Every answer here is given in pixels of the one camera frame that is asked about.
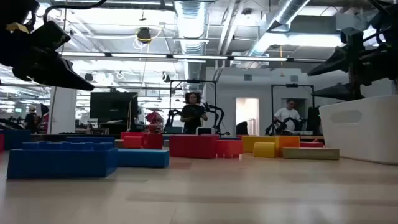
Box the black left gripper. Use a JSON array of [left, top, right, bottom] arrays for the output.
[[0, 0, 95, 91]]

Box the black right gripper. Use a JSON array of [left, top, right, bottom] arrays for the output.
[[307, 27, 398, 101]]

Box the white plastic bin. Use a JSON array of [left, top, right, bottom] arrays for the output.
[[319, 95, 398, 165]]

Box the olive block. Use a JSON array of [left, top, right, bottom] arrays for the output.
[[281, 146, 340, 161]]

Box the small yellow block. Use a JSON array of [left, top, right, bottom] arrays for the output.
[[252, 142, 277, 159]]

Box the yellow studded block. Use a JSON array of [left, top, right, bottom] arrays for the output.
[[241, 135, 277, 153]]

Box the small red studded block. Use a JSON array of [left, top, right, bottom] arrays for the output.
[[216, 139, 244, 159]]

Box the white pillar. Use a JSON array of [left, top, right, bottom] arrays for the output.
[[49, 86, 77, 134]]

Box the black upright screen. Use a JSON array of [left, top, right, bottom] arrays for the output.
[[306, 106, 321, 133]]

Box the person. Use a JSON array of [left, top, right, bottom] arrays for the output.
[[273, 98, 302, 131], [180, 91, 208, 135], [24, 105, 39, 133]]

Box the large black monitor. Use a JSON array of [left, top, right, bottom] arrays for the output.
[[89, 91, 139, 124]]

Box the black ceiling device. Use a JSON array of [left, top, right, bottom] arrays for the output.
[[136, 27, 152, 44]]

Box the black office chair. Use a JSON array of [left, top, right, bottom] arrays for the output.
[[235, 121, 249, 136]]

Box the red background object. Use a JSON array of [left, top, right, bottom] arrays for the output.
[[145, 111, 164, 134]]

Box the overhead light bar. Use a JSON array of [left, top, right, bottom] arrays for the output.
[[58, 51, 327, 62]]

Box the white framed box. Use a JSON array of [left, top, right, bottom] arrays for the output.
[[195, 126, 216, 136]]

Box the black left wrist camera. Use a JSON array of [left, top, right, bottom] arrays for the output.
[[30, 20, 72, 51]]

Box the black gantry frame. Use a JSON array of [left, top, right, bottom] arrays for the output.
[[169, 79, 218, 135], [271, 83, 315, 131]]

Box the black table frame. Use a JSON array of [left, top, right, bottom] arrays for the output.
[[0, 133, 326, 144]]

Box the silver ventilation duct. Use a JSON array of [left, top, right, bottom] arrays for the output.
[[173, 0, 208, 82], [248, 0, 312, 57]]

